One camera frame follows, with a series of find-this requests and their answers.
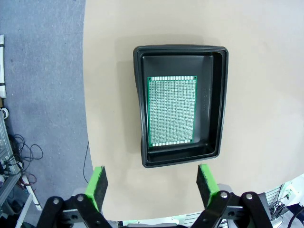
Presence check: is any white power strip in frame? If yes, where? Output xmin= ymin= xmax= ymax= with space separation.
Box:
xmin=0 ymin=34 xmax=6 ymax=98

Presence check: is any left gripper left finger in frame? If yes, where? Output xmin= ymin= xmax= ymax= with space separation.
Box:
xmin=35 ymin=165 xmax=112 ymax=228

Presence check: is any green perforated circuit board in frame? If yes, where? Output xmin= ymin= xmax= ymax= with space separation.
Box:
xmin=146 ymin=75 xmax=198 ymax=148

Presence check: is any silver aluminium frame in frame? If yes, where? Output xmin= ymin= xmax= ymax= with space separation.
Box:
xmin=0 ymin=111 xmax=23 ymax=181

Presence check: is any black plastic ESD tray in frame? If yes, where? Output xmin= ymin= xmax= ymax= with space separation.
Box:
xmin=133 ymin=44 xmax=230 ymax=169

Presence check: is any white equipment box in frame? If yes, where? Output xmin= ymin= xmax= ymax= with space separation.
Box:
xmin=268 ymin=173 xmax=304 ymax=228

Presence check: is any black floor cable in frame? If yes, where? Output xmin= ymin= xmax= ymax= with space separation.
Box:
xmin=8 ymin=134 xmax=44 ymax=167

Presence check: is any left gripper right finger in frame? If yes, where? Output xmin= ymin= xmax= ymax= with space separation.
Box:
xmin=191 ymin=163 xmax=274 ymax=228

